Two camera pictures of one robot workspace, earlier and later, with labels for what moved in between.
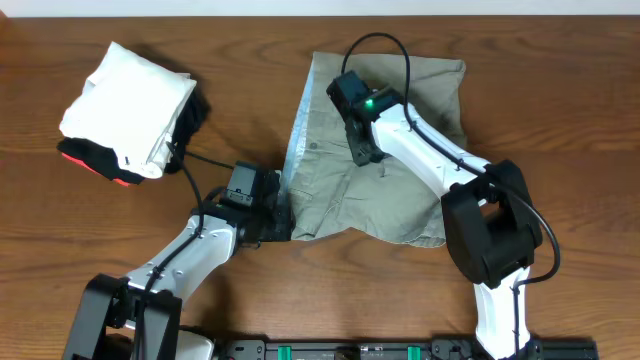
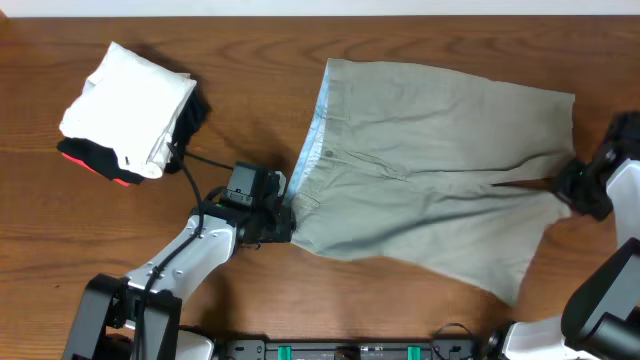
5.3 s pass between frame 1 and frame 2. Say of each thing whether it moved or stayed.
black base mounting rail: stayed
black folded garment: stayed
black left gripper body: stayed
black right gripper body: moved
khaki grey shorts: moved
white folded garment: stayed
